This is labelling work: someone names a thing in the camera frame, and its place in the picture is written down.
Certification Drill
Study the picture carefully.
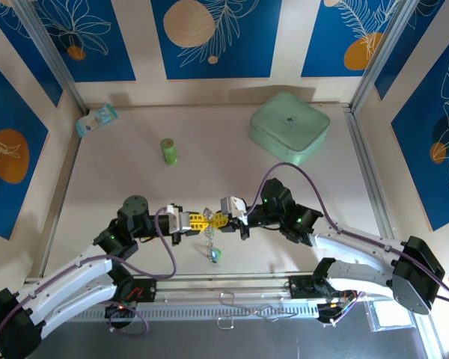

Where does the metal keyring chain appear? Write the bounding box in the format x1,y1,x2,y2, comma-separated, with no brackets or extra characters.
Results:
201,207,224,265

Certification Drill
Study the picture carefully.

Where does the green cylindrical roll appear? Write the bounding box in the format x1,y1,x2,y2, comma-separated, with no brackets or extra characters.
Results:
159,137,179,166

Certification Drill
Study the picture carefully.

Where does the mint green medicine bag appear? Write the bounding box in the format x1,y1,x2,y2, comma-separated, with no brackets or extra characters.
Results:
248,92,331,168

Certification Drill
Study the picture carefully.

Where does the blue wipes packet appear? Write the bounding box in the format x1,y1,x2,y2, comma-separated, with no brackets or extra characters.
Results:
76,103,120,138

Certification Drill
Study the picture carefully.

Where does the silver framed white panel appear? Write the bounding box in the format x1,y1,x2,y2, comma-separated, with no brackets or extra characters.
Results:
363,297,415,333

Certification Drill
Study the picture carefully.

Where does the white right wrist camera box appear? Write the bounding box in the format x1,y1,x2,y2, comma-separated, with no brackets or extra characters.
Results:
219,195,248,222

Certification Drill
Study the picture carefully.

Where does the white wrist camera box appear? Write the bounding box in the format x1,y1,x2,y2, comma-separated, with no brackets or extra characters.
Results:
219,195,248,222
163,203,192,233

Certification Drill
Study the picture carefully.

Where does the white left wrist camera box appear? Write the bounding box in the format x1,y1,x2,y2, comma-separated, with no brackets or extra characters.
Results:
163,203,192,233

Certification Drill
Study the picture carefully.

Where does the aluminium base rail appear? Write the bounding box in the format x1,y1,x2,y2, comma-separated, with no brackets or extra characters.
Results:
155,274,291,301

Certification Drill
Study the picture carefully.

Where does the aluminium table side rail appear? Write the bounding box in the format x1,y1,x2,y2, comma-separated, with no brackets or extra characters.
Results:
40,108,89,278
343,106,397,248

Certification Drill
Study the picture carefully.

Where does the perforated metal cable duct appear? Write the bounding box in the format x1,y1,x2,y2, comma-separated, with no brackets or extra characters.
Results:
70,301,323,323

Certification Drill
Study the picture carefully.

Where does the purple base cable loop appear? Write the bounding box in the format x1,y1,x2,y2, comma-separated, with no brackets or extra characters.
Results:
106,297,150,336

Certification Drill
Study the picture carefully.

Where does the bent metal wire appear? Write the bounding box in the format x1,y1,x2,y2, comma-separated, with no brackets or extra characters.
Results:
216,291,299,331

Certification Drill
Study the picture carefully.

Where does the purple white base cable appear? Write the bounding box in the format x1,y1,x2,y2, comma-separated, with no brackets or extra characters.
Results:
320,289,366,329

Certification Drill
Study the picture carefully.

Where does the aluminium frame post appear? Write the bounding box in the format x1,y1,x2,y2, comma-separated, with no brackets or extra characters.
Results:
13,0,90,115
350,0,424,111

